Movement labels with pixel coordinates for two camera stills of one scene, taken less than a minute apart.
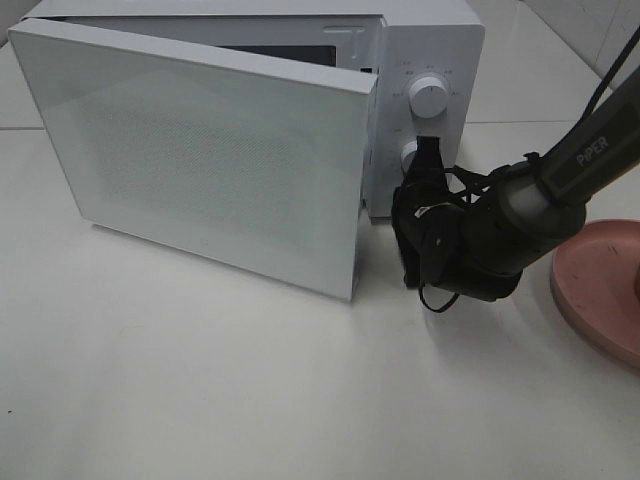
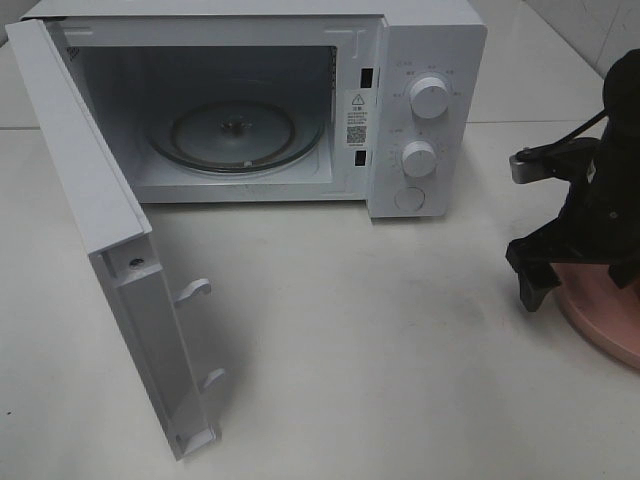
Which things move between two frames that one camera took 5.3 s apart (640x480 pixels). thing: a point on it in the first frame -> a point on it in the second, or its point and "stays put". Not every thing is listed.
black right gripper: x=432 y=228 -> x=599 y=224
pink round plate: x=596 y=278 stays put
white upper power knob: x=428 y=96 stays put
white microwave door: x=246 y=161 -> x=111 y=222
